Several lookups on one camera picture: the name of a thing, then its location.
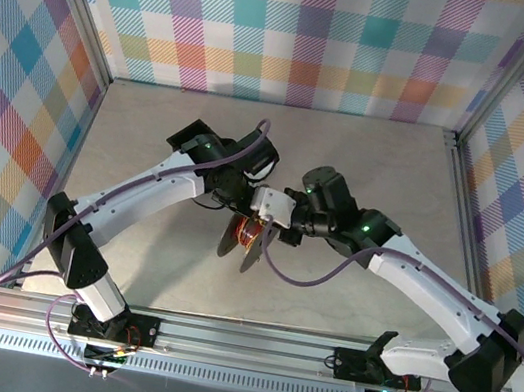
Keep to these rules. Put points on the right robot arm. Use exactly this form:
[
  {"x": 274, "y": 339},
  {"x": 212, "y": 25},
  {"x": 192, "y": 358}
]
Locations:
[{"x": 428, "y": 291}]

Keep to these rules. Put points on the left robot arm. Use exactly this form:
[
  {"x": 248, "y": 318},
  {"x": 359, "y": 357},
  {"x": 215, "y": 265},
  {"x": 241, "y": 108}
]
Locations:
[{"x": 141, "y": 190}]

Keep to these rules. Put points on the long aluminium base rail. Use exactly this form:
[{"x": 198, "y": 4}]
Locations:
[{"x": 241, "y": 344}]

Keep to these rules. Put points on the aluminium table side rail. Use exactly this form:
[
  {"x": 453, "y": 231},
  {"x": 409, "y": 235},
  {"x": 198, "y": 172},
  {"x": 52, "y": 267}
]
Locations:
[
  {"x": 458, "y": 175},
  {"x": 73, "y": 157}
]

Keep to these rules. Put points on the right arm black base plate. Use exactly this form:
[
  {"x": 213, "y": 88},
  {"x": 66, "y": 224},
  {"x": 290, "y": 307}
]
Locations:
[{"x": 349, "y": 364}]

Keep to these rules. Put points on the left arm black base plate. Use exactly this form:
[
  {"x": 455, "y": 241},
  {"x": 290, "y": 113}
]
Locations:
[{"x": 145, "y": 327}]

